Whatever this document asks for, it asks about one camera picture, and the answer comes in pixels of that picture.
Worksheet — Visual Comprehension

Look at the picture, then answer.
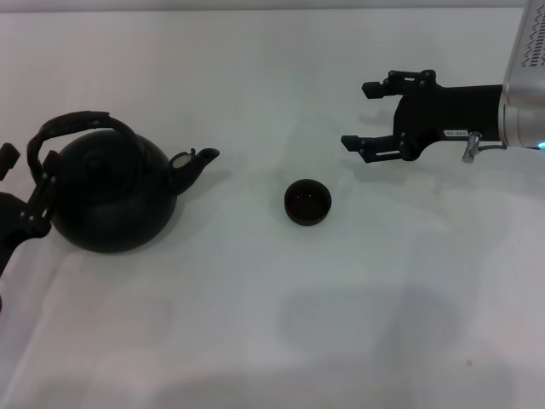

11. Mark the grey right wrist cable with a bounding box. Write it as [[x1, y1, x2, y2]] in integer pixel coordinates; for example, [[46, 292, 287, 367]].
[[461, 130, 508, 165]]

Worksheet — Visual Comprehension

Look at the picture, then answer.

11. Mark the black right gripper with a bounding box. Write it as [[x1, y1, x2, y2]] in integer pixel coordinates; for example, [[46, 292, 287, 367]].
[[340, 67, 506, 165]]

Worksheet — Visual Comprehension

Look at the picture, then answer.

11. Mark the small dark teacup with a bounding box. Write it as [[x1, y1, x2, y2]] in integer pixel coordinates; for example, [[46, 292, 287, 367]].
[[284, 179, 334, 228]]

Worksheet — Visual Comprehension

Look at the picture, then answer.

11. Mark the black round teapot with handle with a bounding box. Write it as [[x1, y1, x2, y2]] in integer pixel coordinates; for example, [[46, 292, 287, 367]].
[[26, 109, 221, 254]]

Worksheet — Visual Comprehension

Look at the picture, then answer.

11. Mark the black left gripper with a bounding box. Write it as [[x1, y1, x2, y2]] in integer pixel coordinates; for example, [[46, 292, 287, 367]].
[[0, 142, 62, 283]]

